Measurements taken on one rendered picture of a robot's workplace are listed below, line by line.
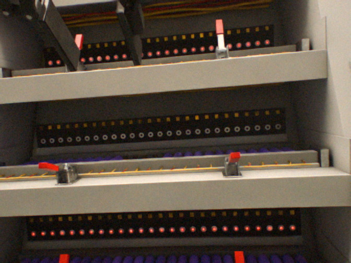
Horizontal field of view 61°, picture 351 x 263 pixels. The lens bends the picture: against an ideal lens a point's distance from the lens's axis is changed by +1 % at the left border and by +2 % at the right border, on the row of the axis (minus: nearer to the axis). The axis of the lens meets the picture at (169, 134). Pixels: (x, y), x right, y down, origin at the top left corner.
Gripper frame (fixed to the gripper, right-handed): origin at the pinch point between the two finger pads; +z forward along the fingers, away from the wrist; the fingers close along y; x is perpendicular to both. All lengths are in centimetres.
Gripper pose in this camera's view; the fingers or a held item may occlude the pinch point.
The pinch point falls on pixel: (97, 39)
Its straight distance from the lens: 33.1
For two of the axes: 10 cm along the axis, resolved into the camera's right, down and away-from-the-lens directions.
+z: 1.3, 4.7, 8.7
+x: 0.0, -8.8, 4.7
